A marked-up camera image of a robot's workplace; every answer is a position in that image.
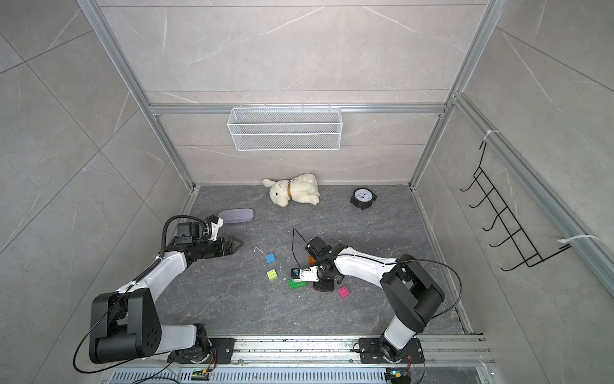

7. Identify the white wire mesh basket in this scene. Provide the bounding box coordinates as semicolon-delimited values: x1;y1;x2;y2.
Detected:
227;107;343;151

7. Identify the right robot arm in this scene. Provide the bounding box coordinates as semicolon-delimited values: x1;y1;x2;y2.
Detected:
292;237;445;363

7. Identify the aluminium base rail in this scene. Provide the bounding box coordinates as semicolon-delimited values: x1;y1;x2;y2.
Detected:
95;334;497;370

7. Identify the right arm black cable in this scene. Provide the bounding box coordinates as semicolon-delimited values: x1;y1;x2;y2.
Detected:
402;258;464;320

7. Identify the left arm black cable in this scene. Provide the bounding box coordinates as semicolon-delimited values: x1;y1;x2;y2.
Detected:
160;214;208;258

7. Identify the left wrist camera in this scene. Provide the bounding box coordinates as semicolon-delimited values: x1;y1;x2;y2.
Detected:
203;215;224;242

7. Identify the black round clock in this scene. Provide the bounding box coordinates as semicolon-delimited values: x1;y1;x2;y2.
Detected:
350;187;377;211

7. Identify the lime lego brick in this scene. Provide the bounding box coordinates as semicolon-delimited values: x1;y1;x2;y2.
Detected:
266;269;278;281

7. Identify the blue lego brick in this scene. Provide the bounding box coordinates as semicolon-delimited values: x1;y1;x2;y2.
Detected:
265;253;276;264

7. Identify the green lego brick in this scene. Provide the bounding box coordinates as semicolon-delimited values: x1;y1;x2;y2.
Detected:
288;280;307;290

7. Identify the black wall hook rack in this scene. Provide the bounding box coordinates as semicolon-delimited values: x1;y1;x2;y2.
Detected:
459;142;572;272

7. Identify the white plush dog toy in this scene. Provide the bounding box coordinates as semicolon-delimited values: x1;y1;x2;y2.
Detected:
262;174;320;207

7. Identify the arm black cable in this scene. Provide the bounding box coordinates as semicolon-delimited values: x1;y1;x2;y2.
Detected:
160;214;208;258
402;258;464;320

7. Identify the white vented cable tray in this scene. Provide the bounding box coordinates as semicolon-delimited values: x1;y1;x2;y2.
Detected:
110;366;388;383

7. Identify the pink lego brick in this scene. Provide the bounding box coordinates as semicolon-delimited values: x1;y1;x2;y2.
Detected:
337;286;350;299

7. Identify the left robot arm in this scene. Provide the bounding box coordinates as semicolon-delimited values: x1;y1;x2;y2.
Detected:
86;236;244;364

